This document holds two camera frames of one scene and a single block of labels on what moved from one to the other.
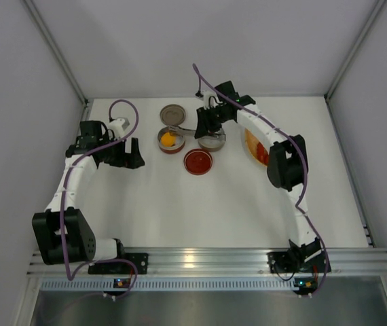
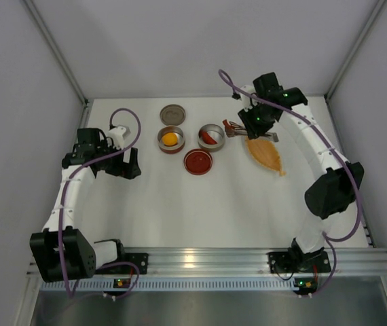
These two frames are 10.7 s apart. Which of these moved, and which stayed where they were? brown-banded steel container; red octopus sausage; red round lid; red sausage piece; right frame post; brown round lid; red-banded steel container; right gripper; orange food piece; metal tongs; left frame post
Moved: metal tongs; right gripper; red sausage piece; red octopus sausage
Stayed: orange food piece; red-banded steel container; brown-banded steel container; red round lid; left frame post; brown round lid; right frame post
